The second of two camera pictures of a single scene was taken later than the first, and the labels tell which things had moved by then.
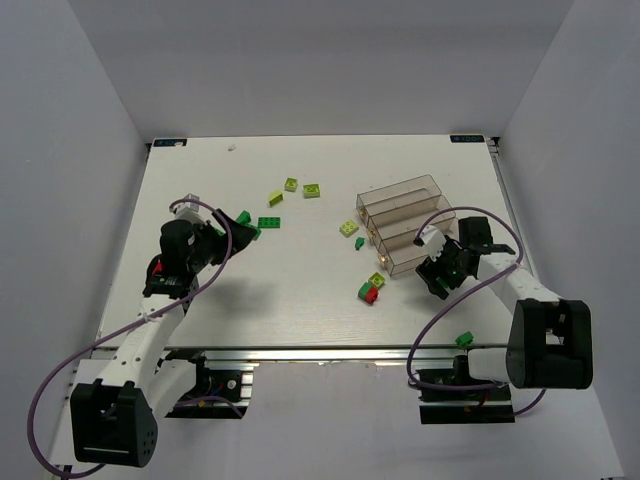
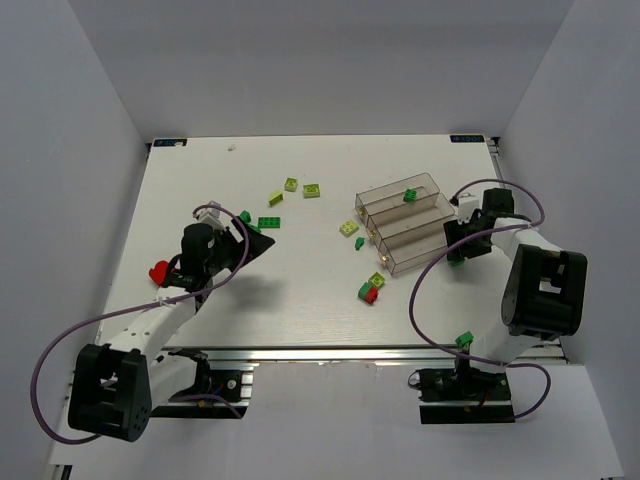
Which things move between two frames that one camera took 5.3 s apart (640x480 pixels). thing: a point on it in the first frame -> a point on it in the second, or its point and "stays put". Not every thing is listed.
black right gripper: (442, 270) -> (460, 240)
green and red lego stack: (368, 293) stays put
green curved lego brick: (244, 217) stays put
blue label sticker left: (170, 143) stays put
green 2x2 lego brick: (442, 282) -> (410, 195)
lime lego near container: (377, 280) stays put
